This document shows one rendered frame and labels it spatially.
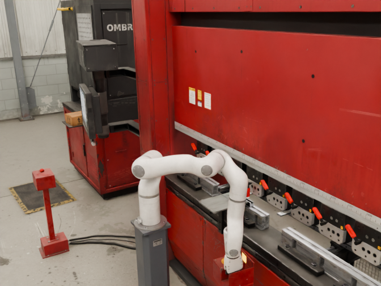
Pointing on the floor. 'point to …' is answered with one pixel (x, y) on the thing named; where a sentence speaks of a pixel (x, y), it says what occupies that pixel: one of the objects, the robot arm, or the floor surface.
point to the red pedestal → (39, 180)
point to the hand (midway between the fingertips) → (234, 277)
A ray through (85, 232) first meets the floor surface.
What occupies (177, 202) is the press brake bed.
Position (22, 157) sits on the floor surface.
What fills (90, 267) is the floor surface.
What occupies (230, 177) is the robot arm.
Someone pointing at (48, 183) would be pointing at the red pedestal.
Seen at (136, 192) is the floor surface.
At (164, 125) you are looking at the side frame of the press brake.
